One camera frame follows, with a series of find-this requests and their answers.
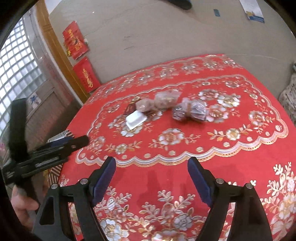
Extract clear bag brown snacks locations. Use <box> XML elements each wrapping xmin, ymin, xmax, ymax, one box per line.
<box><xmin>154</xmin><ymin>89</ymin><xmax>181</xmax><ymax>109</ymax></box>

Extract white wall notice paper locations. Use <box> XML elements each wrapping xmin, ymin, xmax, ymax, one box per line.
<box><xmin>240</xmin><ymin>0</ymin><xmax>265</xmax><ymax>23</ymax></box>

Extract wooden door frame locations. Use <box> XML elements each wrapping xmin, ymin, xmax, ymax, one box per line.
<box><xmin>35</xmin><ymin>1</ymin><xmax>89</xmax><ymax>105</ymax></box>

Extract striped white tray box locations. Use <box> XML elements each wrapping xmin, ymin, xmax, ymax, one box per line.
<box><xmin>47</xmin><ymin>130</ymin><xmax>74</xmax><ymax>186</ymax></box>

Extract small blue wall sticker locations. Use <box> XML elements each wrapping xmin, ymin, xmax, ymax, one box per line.
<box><xmin>213</xmin><ymin>9</ymin><xmax>220</xmax><ymax>17</ymax></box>

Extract clear wrapped dark pastries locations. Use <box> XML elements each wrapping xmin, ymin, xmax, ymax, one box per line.
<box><xmin>172</xmin><ymin>98</ymin><xmax>207</xmax><ymax>121</ymax></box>

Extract dark red small packet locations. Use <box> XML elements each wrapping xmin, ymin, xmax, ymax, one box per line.
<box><xmin>123</xmin><ymin>99</ymin><xmax>140</xmax><ymax>115</ymax></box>

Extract glass block window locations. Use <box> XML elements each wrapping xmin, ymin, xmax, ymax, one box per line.
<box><xmin>0</xmin><ymin>19</ymin><xmax>46</xmax><ymax>135</ymax></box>

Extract clear bag pink snack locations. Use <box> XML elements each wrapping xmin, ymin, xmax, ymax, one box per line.
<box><xmin>135</xmin><ymin>98</ymin><xmax>154</xmax><ymax>113</ymax></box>

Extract person's left hand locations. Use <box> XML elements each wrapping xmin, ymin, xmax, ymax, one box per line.
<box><xmin>11</xmin><ymin>185</ymin><xmax>40</xmax><ymax>231</ymax></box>

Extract red couplet poster lower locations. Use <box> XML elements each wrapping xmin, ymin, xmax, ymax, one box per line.
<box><xmin>73</xmin><ymin>57</ymin><xmax>101</xmax><ymax>93</ymax></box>

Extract floral fabric pile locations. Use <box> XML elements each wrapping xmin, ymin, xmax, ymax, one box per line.
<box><xmin>278</xmin><ymin>62</ymin><xmax>296</xmax><ymax>125</ymax></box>

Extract red poster upper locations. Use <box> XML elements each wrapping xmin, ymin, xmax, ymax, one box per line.
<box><xmin>62</xmin><ymin>21</ymin><xmax>89</xmax><ymax>60</ymax></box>

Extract white jelly cup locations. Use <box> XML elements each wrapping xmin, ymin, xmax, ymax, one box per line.
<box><xmin>125</xmin><ymin>110</ymin><xmax>147</xmax><ymax>130</ymax></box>

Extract red floral tablecloth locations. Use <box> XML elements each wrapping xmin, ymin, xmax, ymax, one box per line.
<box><xmin>59</xmin><ymin>55</ymin><xmax>295</xmax><ymax>240</ymax></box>

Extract blue white paper picture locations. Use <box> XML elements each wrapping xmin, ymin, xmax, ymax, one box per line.
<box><xmin>27</xmin><ymin>92</ymin><xmax>42</xmax><ymax>109</ymax></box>

